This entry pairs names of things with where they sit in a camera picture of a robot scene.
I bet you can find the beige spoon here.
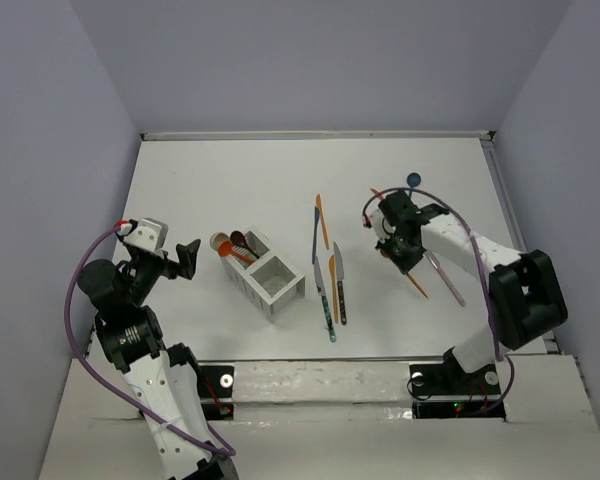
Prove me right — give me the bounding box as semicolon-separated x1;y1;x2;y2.
209;232;230;251

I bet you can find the red-orange spoon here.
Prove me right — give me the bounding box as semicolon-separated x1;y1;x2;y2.
217;240;254;265

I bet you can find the brown spoon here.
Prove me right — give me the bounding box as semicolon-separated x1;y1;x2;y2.
230;230;260;259

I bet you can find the yellow-orange spoon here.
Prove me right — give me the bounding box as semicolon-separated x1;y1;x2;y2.
379;250;429;300

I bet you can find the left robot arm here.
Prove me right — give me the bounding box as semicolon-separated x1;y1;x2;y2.
77;241;238;479

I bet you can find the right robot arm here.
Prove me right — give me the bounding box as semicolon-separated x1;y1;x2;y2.
362;187;568;392

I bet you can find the red-orange knife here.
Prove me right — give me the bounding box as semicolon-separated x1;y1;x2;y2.
371;188;384;200

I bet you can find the dark blue spoon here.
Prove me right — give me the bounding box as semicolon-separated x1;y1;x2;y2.
406;172;421;188

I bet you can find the orange knife lower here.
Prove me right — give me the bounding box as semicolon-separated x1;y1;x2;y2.
328;254;339;324

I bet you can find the orange knife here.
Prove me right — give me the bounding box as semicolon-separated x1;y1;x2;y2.
315;194;331;250
328;254;339;324

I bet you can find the white utensil caddy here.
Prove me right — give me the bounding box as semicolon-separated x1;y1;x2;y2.
218;227;305;323

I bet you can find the blue knife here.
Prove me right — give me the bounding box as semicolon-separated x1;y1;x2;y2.
311;206;320;265

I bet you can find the orange knife upper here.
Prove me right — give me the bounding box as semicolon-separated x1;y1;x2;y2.
315;194;331;250

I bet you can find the white cardboard front cover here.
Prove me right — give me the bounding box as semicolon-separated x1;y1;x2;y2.
38;354;600;480

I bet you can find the pink handle knife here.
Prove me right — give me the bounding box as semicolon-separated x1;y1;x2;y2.
426;252;466;307

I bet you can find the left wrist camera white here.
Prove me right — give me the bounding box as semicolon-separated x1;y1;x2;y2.
123;218;169;257

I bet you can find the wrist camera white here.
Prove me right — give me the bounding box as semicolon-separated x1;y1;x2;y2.
369;208;394;242
123;218;169;257

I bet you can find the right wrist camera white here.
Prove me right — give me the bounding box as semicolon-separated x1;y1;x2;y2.
369;208;394;242

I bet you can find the dark handle steel knife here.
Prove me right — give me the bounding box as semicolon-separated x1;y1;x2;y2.
333;243;348;325

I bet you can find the teal patterned handle knife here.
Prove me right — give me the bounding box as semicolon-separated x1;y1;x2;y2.
314;256;337;343

